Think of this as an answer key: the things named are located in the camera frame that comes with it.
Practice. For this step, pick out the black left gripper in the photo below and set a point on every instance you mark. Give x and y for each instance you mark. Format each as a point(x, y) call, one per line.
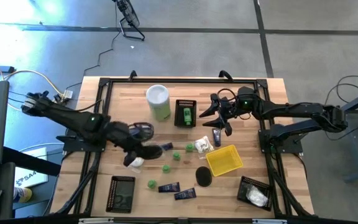
point(123, 138)

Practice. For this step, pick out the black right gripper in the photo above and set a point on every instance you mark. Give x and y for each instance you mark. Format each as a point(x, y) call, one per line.
point(228, 112)

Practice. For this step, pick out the clear bag of cotton swabs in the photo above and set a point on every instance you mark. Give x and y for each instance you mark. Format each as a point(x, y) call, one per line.
point(138, 162)

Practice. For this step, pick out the navy blue toiletry tube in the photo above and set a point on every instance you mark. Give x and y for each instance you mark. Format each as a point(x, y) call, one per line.
point(216, 137)
point(168, 146)
point(185, 194)
point(169, 187)

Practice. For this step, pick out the printed clear bag white cotton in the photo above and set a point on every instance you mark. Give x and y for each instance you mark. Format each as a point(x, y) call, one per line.
point(203, 144)

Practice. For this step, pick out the yellow plastic basket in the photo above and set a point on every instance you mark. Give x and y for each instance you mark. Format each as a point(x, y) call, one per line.
point(224, 160)

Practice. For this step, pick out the black oval hairbrush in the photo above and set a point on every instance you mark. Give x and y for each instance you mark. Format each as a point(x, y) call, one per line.
point(203, 176)

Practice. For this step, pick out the black plastic mesh basket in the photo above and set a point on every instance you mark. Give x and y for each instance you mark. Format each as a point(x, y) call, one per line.
point(112, 194)
point(179, 121)
point(244, 193)

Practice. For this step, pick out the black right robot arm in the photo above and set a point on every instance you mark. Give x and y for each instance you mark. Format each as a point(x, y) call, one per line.
point(291, 109)

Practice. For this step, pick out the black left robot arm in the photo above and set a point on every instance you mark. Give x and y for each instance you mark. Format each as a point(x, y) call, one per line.
point(67, 116)

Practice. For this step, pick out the green disinfecting wipes canister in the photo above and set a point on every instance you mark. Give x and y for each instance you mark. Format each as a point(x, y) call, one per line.
point(158, 102)

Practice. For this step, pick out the clear bag of white cotton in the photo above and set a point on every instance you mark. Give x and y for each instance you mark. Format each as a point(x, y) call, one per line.
point(256, 196)

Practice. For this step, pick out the white power adapter box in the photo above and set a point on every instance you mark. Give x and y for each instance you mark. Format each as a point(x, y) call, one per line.
point(68, 93)

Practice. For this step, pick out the black desk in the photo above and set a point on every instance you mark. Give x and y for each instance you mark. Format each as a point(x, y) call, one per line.
point(30, 161)

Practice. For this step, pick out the white printed box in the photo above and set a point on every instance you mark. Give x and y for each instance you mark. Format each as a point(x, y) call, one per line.
point(31, 175)

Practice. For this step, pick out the black floor fan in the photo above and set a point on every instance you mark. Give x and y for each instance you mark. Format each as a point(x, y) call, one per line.
point(129, 17)

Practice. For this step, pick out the yellow and blue can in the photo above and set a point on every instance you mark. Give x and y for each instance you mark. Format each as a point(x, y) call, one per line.
point(22, 194)

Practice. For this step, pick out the blue grey metal stand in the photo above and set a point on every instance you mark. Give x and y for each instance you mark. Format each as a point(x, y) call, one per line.
point(351, 146)

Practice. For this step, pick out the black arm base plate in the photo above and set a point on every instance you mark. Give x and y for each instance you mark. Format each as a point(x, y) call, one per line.
point(73, 146)
point(286, 146)

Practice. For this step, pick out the white bracket strip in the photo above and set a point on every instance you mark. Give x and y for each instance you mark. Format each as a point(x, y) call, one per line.
point(270, 221)
point(96, 220)

